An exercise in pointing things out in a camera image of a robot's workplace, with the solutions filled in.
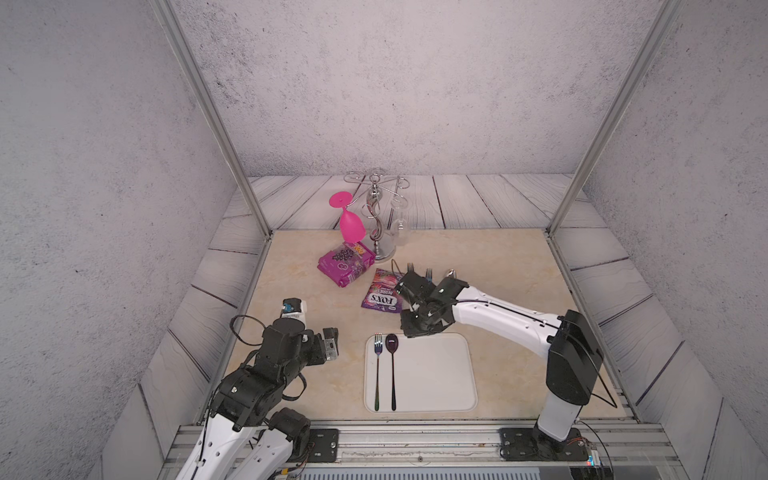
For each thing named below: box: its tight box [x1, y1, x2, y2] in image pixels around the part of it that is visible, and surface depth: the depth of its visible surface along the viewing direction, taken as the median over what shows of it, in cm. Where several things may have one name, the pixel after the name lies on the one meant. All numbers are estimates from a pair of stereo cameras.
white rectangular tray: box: [364, 333, 478, 413], surface depth 86 cm
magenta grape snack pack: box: [317, 240, 376, 287], surface depth 107 cm
